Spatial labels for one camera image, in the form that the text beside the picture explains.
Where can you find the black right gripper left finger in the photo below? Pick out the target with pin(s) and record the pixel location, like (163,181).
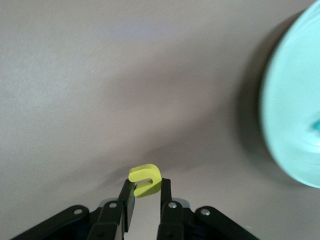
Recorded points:
(107,222)

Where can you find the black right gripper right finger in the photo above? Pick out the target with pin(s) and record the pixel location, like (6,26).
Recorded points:
(175,222)

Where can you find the yellow foam letter u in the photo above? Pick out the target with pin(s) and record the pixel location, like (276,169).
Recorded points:
(147,172)

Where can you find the teal foam letter p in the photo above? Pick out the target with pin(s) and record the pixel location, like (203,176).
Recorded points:
(316,126)

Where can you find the brown table cover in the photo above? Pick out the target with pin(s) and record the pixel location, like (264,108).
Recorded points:
(75,75)

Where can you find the pale green plate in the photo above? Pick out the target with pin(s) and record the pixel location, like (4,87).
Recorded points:
(287,112)

